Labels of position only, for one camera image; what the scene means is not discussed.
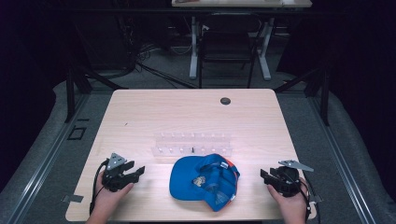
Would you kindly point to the white-legged desk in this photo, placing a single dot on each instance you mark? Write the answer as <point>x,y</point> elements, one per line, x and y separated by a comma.
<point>243,3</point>

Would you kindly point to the black metal stand frame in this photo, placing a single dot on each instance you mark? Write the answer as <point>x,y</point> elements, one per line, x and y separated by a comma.
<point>324,93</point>
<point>70,93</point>

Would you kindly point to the blue baseball cap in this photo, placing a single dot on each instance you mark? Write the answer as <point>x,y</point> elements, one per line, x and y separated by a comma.
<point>190,180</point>

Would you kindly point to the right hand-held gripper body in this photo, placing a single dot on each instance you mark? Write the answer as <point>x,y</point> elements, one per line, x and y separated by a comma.
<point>288,182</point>

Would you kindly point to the aluminium floor rail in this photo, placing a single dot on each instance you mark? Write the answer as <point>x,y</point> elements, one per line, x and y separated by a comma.
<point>46,155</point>
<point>342,161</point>

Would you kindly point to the grey tape strip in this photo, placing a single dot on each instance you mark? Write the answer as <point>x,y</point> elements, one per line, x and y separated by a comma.
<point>72,198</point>

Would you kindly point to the person's right hand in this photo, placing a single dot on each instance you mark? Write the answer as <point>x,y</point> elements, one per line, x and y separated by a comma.
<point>289,205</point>

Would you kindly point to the black chair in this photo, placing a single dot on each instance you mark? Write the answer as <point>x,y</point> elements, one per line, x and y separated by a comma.
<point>227,43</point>

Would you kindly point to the person's left hand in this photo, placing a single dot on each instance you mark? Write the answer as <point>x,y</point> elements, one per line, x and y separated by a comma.
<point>107,199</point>

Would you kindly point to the clear acrylic peg rack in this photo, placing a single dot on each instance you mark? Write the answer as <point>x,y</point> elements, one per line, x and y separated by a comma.
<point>193,143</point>

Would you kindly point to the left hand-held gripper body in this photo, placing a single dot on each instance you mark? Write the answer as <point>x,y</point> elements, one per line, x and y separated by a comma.
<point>115,180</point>

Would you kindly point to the dark round table grommet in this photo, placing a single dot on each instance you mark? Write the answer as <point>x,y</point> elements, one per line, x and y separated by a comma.
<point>225,100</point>

